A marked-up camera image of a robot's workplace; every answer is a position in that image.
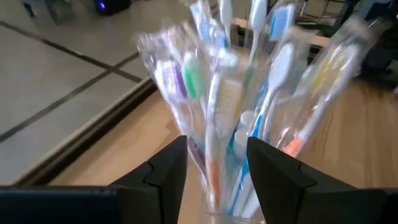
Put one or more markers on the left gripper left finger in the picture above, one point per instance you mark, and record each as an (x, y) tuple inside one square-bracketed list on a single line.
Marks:
[(149, 186)]

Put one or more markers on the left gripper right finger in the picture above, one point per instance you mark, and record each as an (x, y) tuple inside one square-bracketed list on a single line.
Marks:
[(295, 189)]

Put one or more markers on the clear acrylic organizer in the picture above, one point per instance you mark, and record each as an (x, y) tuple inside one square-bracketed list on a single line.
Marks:
[(230, 219)]

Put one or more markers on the orange yellow toothbrush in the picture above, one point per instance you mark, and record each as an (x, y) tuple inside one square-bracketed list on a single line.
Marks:
[(326, 93)]

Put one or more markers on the purple toothbrush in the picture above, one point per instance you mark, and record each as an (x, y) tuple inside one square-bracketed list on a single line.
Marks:
[(174, 81)]

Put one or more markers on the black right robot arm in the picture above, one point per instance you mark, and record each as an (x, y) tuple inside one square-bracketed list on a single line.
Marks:
[(381, 53)]

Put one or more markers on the black box blue light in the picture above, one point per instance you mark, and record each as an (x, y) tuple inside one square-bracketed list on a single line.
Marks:
[(110, 5)]

